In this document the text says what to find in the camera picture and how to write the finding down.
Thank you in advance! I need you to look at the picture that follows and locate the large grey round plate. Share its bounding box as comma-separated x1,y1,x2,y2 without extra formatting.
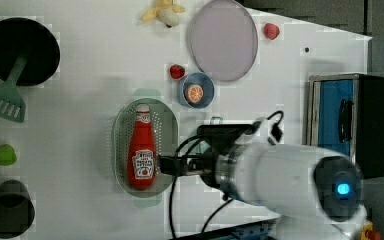
190,0,258,81

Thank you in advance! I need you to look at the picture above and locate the small red strawberry toy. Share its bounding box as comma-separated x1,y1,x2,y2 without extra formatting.
169,64,186,80

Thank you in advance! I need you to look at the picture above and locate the green pear toy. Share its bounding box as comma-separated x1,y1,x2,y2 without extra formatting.
0,144,17,166

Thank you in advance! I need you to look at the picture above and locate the red ketchup bottle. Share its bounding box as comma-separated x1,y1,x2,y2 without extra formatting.
127,104,156,190

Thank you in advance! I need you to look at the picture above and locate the orange slice toy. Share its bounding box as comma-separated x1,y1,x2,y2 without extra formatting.
185,84,204,104

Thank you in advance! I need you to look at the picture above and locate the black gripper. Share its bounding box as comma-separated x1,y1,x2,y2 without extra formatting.
158,124,252,187

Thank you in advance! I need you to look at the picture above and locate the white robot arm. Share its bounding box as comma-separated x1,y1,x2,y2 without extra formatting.
158,118,366,240

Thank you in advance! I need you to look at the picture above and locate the green slotted spatula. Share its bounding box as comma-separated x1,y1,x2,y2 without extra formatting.
0,56,27,123

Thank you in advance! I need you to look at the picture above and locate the teal green mug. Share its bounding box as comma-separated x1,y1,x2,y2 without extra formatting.
210,116,223,125

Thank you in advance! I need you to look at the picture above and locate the black round pan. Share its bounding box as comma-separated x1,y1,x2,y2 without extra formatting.
0,17,60,86

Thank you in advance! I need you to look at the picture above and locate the blue bowl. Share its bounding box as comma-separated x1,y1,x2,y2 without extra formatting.
178,72,215,109

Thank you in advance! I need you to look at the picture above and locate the red green strawberry toy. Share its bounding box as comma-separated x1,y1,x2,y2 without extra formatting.
263,23,280,40

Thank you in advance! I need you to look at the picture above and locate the peeled banana toy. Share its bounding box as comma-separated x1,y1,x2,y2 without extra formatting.
141,0,185,28

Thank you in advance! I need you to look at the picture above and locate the black cylindrical cup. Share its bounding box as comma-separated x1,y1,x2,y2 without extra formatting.
0,180,36,239

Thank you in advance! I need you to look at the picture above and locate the black toaster oven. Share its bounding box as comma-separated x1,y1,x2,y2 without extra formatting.
305,73,384,179

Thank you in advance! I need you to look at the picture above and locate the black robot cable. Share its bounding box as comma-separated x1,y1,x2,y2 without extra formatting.
168,110,285,240

